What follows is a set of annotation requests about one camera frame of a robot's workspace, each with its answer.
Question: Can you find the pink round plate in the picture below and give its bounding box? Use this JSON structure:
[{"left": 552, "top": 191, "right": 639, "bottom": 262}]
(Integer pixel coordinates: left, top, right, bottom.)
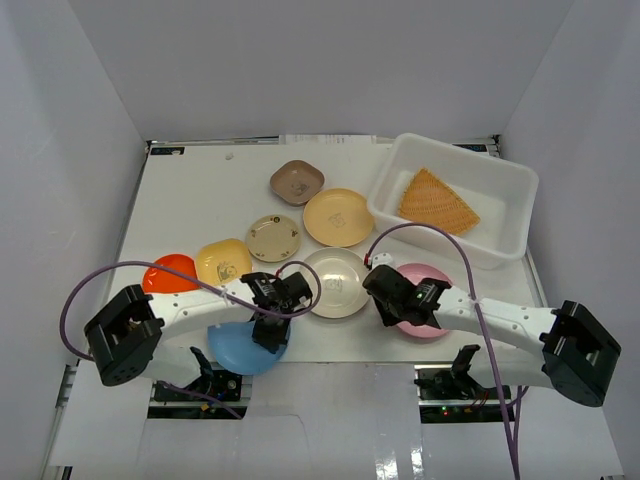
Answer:
[{"left": 396, "top": 263, "right": 452, "bottom": 340}]

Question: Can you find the blue round plate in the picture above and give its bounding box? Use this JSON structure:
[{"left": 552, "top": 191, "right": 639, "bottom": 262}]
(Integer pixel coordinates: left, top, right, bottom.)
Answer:
[{"left": 207, "top": 322, "right": 288, "bottom": 376}]

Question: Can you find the cream round plate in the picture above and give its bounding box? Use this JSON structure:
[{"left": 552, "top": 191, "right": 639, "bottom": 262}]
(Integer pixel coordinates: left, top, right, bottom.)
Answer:
[{"left": 301, "top": 247, "right": 370, "bottom": 320}]

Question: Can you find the woven bamboo fan-shaped tray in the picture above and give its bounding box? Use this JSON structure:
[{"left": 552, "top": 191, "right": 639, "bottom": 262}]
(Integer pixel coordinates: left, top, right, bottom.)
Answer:
[{"left": 397, "top": 168, "right": 480, "bottom": 236}]

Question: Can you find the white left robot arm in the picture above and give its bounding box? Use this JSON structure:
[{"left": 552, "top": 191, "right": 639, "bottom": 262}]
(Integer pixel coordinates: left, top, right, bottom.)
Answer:
[{"left": 84, "top": 272, "right": 317, "bottom": 399}]

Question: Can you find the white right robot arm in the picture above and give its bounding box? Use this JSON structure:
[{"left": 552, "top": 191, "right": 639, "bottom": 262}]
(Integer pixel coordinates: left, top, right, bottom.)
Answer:
[{"left": 363, "top": 265, "right": 621, "bottom": 407}]

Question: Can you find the white plastic bin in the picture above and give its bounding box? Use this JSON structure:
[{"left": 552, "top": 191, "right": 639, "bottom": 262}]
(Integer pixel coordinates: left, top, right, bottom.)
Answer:
[{"left": 368, "top": 133, "right": 539, "bottom": 269}]

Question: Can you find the beige floral small plate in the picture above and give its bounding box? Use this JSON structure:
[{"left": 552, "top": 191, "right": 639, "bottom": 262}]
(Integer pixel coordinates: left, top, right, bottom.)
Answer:
[{"left": 244, "top": 214, "right": 302, "bottom": 263}]

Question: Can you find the yellow square panda plate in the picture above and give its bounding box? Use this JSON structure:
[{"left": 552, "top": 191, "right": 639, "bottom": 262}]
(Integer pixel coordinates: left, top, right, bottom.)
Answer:
[{"left": 195, "top": 238, "right": 253, "bottom": 286}]

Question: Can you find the yellow round plate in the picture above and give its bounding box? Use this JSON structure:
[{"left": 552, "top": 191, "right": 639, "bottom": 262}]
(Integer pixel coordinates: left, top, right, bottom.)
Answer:
[{"left": 303, "top": 188, "right": 374, "bottom": 248}]

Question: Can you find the brown square plate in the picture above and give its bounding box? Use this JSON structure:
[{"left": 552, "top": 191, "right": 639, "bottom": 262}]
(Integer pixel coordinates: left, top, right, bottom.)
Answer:
[{"left": 270, "top": 159, "right": 325, "bottom": 206}]

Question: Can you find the orange round plate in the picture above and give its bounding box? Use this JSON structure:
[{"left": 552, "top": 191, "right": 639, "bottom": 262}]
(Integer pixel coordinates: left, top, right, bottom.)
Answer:
[{"left": 142, "top": 253, "right": 199, "bottom": 294}]

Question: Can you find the black label sticker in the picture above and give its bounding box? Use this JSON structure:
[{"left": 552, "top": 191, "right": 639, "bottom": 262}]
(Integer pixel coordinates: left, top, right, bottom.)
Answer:
[{"left": 149, "top": 146, "right": 185, "bottom": 156}]

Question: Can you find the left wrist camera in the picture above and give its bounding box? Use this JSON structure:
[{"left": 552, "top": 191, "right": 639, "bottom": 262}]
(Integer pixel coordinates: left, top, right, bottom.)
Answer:
[{"left": 275, "top": 270, "right": 302, "bottom": 281}]

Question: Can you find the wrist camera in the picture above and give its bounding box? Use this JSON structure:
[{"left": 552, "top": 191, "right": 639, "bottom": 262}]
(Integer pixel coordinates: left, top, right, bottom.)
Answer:
[
  {"left": 365, "top": 252, "right": 396, "bottom": 270},
  {"left": 275, "top": 270, "right": 302, "bottom": 281}
]

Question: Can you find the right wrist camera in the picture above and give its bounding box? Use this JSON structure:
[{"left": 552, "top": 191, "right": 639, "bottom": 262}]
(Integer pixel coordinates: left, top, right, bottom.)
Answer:
[{"left": 365, "top": 252, "right": 396, "bottom": 270}]

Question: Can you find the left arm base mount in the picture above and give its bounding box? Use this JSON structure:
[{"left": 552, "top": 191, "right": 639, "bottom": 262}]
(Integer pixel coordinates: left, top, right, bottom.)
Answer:
[{"left": 148, "top": 347, "right": 248, "bottom": 420}]

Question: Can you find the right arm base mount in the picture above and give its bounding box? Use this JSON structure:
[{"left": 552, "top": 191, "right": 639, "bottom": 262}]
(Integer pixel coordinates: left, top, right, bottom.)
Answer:
[{"left": 414, "top": 344, "right": 502, "bottom": 425}]

